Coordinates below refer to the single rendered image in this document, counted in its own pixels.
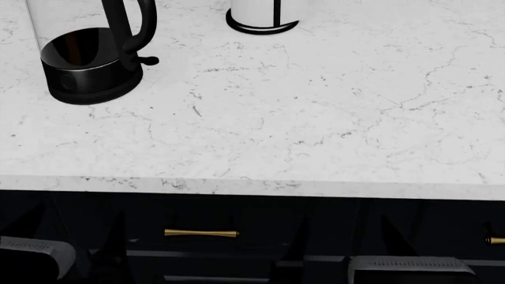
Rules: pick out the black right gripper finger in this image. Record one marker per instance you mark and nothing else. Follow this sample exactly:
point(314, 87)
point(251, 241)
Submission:
point(296, 248)
point(394, 239)

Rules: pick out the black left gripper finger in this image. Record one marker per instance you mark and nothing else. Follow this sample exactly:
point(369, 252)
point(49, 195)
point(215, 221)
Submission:
point(112, 251)
point(27, 222)

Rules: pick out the black kettle power base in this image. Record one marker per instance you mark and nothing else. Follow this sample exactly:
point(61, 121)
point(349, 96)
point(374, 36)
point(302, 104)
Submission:
point(98, 96)

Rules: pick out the dark navy cabinet drawer front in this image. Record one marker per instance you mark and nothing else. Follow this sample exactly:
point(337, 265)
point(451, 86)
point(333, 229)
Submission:
point(236, 213)

